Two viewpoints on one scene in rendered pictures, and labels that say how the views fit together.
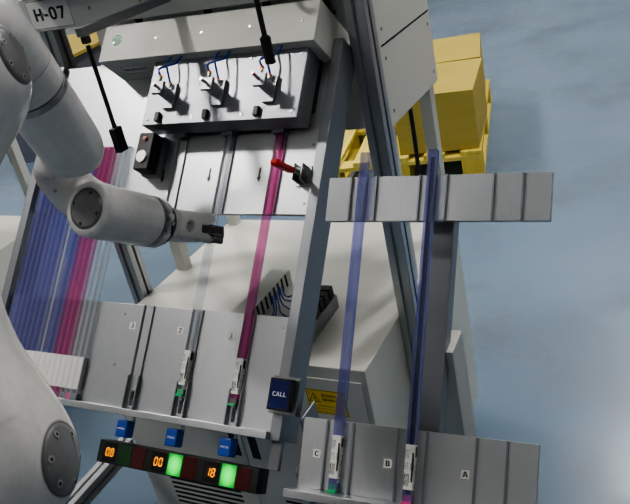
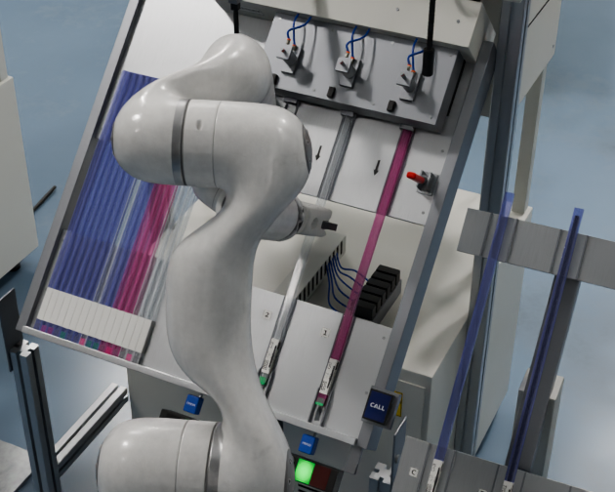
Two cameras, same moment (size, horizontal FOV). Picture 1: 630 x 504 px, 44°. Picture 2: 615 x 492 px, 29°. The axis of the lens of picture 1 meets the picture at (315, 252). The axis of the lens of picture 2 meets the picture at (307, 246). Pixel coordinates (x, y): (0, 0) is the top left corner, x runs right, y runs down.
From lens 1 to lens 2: 0.78 m
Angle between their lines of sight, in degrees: 10
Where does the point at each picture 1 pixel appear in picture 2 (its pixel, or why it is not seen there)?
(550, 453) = (576, 471)
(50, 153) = not seen: hidden behind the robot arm
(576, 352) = not seen: outside the picture
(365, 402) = (423, 406)
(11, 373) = (264, 408)
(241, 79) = (377, 63)
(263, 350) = (358, 355)
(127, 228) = (271, 230)
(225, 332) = (318, 328)
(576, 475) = not seen: outside the picture
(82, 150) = not seen: hidden behind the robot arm
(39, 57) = (271, 101)
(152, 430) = (156, 384)
